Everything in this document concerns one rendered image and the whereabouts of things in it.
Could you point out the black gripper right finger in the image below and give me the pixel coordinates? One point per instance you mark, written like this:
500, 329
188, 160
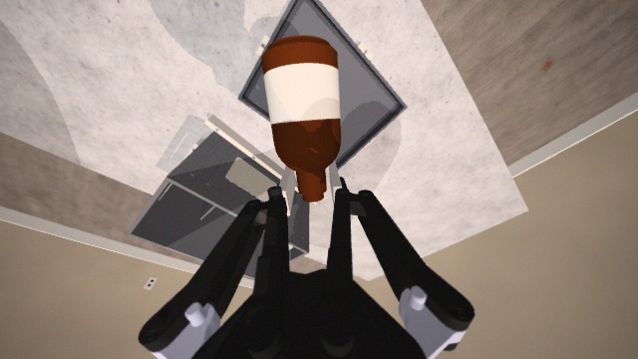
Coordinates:
433, 312

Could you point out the brown glass bottle with white label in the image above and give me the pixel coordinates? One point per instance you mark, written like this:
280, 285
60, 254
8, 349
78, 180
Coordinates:
301, 80

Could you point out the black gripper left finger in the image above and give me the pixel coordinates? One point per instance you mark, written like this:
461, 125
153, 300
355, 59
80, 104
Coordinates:
192, 316

